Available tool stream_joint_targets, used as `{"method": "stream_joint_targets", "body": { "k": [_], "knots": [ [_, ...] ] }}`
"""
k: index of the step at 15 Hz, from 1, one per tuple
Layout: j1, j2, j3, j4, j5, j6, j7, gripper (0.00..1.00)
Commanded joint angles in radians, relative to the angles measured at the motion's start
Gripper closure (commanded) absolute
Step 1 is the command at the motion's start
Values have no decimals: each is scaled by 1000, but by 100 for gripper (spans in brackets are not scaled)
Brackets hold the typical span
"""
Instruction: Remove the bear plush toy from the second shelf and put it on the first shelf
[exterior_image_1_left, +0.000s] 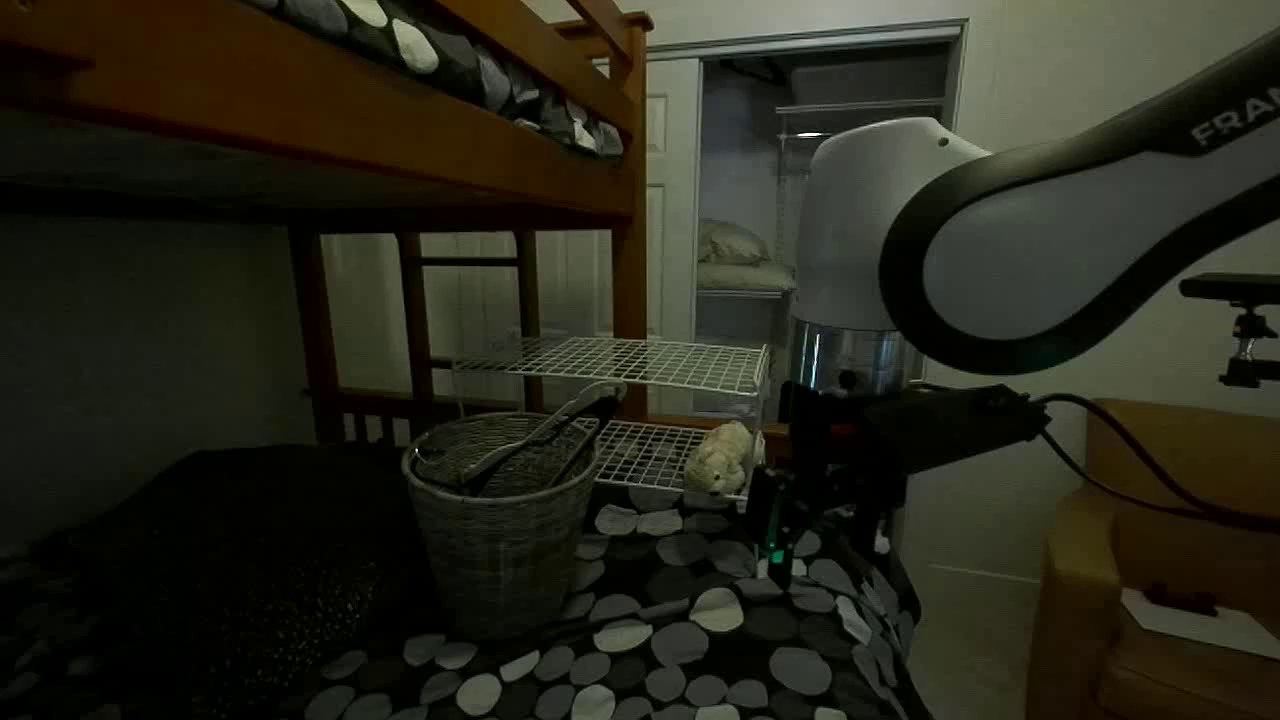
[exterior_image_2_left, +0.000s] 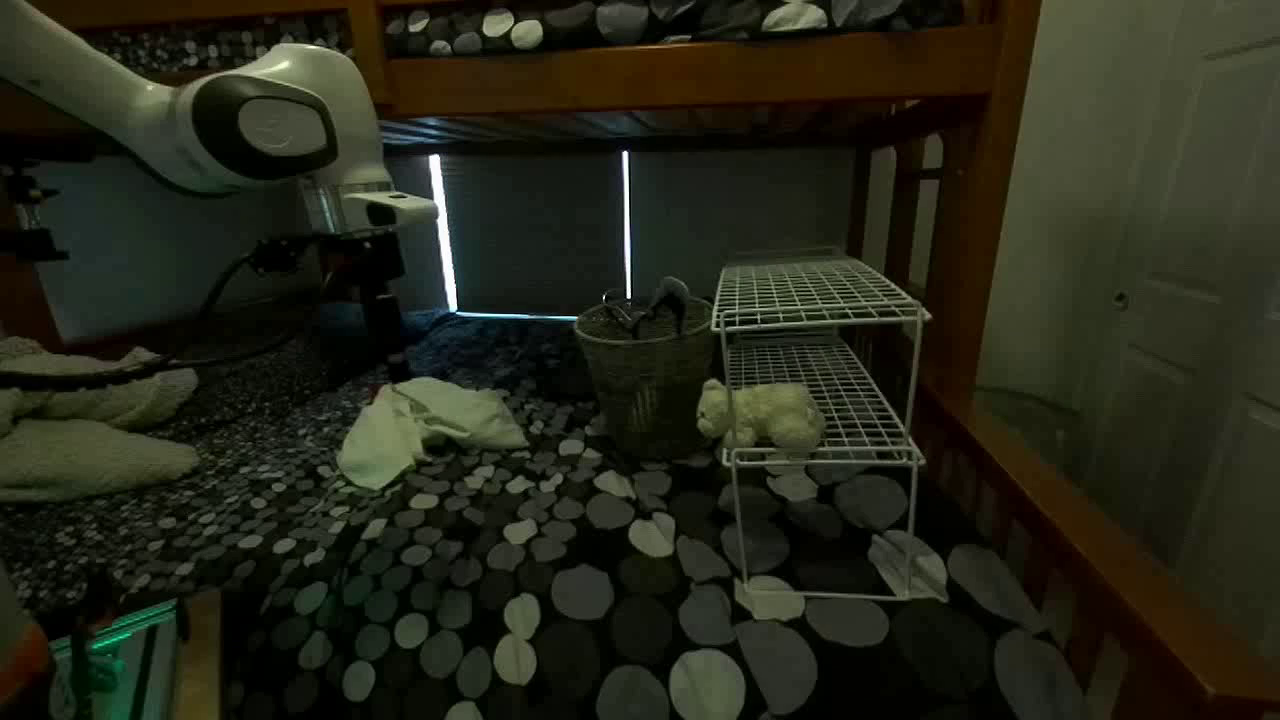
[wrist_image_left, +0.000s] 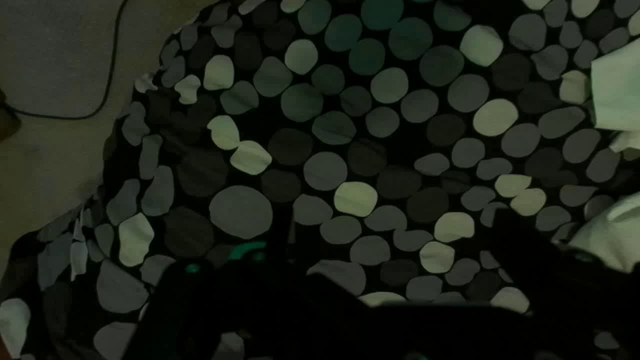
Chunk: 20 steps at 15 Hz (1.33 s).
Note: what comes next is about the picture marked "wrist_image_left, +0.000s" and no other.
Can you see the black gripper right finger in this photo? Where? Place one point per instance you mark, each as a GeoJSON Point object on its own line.
{"type": "Point", "coordinates": [531, 266]}

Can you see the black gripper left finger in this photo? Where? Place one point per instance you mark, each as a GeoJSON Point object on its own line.
{"type": "Point", "coordinates": [281, 233]}

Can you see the white fabric piece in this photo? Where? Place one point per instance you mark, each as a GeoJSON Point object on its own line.
{"type": "Point", "coordinates": [620, 86]}
{"type": "Point", "coordinates": [610, 236]}

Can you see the black grey spotted cloth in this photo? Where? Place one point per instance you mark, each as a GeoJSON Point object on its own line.
{"type": "Point", "coordinates": [372, 152]}

